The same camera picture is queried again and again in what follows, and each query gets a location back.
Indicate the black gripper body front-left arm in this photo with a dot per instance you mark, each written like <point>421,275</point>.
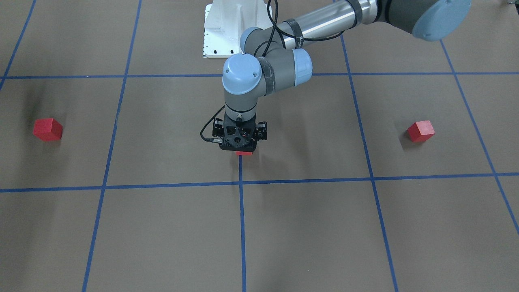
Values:
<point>218,129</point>

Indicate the red block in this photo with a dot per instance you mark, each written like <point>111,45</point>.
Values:
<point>47,129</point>
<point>243,153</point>
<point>421,131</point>

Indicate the red block front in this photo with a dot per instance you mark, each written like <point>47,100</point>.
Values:
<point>421,131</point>
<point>47,129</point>

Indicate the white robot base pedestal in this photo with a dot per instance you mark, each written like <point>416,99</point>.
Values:
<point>226,20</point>

